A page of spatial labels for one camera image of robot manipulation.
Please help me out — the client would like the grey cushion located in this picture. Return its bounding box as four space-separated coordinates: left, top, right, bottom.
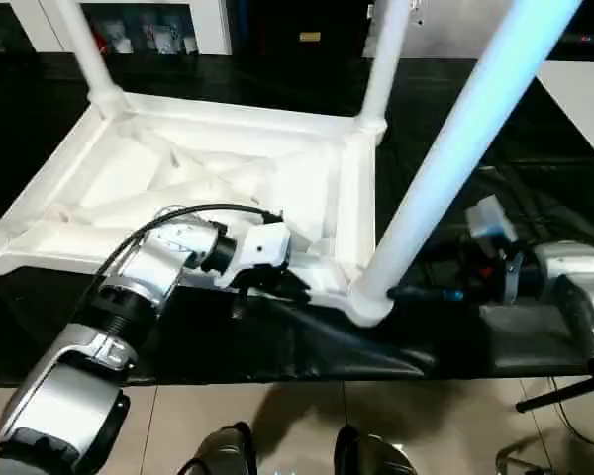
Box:
363 0 571 61

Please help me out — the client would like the white plastic table top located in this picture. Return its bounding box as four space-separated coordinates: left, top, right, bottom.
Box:
0 91 396 331

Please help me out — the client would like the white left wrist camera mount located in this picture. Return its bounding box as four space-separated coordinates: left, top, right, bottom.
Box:
216 221 294 292

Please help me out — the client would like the white flat board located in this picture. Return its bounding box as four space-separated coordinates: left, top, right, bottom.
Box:
536 58 594 175

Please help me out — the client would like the black bar with red mark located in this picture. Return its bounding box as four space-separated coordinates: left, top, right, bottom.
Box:
557 31 594 49

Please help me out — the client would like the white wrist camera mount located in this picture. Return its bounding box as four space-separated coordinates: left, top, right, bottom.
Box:
463 193 520 304
216 221 294 292

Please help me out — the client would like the black box with gold label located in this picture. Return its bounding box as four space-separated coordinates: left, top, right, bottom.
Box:
225 0 378 59

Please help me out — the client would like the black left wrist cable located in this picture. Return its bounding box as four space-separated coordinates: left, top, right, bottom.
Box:
95 202 284 279

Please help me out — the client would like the dark right robot foot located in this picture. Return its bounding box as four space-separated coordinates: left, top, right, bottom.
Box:
333 424 413 475

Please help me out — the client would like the white glass-door cabinet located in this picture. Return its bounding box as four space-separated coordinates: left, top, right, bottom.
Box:
0 0 235 56

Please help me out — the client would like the black stand leg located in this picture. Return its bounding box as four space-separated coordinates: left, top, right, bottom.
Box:
515 377 594 416

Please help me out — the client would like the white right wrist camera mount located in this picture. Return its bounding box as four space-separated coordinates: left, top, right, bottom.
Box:
463 193 520 304

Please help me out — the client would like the black work mat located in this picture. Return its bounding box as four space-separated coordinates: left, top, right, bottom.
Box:
0 48 594 387

